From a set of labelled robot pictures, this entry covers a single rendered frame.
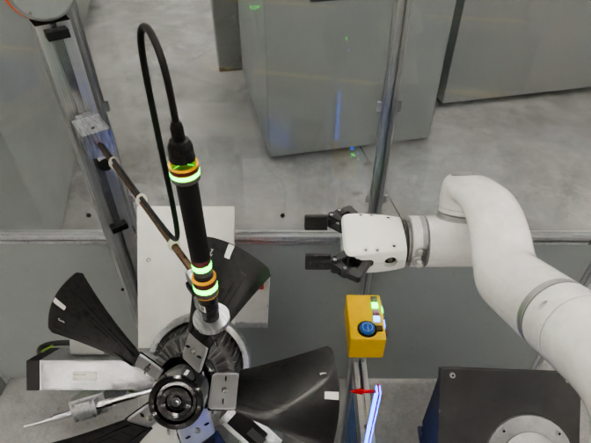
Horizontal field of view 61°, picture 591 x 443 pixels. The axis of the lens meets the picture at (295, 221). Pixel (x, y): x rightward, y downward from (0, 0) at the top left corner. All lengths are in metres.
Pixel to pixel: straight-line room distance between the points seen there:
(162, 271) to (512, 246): 0.94
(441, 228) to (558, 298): 0.27
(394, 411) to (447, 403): 1.32
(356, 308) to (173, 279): 0.52
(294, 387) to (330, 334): 1.06
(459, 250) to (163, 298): 0.85
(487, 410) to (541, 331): 0.68
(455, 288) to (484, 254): 1.38
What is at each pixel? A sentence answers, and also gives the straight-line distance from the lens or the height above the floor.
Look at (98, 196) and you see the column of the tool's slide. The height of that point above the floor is 1.30.
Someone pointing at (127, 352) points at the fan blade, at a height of 1.27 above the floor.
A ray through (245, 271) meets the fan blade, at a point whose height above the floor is 1.42.
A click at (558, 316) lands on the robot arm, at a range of 0.58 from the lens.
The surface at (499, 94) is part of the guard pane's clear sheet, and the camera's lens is 1.58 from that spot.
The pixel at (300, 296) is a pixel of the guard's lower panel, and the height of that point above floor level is 0.66.
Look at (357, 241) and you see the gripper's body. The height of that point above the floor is 1.67.
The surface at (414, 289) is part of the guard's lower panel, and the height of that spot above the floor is 0.71.
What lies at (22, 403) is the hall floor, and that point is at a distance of 2.83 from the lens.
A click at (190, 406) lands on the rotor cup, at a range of 1.15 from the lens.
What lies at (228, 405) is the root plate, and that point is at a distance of 1.18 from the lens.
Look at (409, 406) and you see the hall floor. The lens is 2.57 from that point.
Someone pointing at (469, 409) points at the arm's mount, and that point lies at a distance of 1.25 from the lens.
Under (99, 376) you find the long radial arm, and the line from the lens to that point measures 1.37.
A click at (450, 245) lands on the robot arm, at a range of 0.81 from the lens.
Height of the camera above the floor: 2.22
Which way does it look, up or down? 42 degrees down
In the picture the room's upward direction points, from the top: straight up
